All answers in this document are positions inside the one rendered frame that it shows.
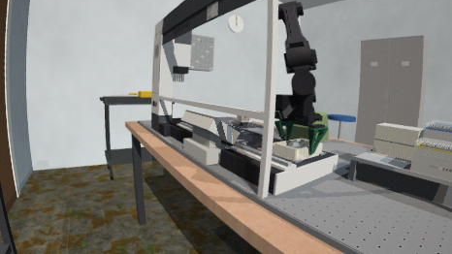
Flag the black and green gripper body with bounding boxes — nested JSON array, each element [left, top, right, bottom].
[[280, 103, 325, 129]]

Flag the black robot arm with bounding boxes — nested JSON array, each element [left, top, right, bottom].
[[274, 1, 317, 119]]

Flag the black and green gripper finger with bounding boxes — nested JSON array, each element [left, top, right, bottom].
[[308, 126, 328, 154], [274, 120, 294, 141]]

